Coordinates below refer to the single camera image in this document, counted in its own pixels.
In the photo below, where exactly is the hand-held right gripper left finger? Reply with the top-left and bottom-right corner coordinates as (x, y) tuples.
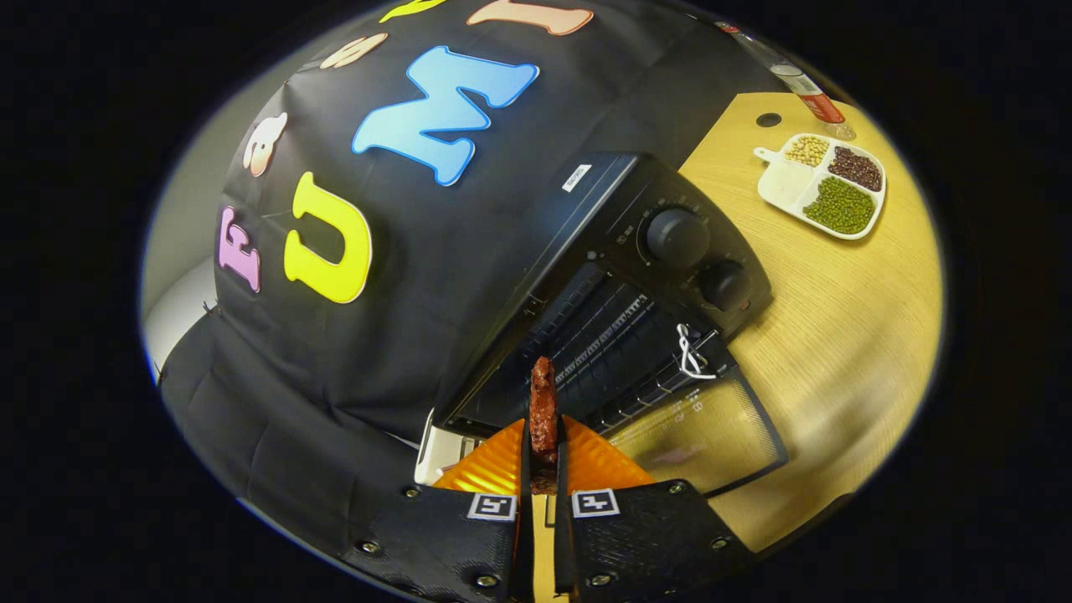
(339, 417), (537, 603)

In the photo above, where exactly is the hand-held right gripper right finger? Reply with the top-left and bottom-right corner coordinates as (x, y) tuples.
(553, 415), (759, 603)

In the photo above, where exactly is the reddish brown meat piece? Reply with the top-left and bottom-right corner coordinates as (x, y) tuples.
(528, 356), (560, 495)

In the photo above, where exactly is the black electric oven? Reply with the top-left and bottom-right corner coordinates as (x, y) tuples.
(431, 151), (790, 501)

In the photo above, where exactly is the white toaster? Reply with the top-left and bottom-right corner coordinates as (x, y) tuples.
(414, 409), (478, 487)

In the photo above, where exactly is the white twisted tie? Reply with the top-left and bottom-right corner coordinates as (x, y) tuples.
(676, 323), (718, 380)

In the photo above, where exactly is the white divided plate of beans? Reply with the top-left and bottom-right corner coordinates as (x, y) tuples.
(754, 132), (887, 241)

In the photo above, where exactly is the clear bottle with red label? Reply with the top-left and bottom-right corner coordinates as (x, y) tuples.
(716, 21), (857, 141)

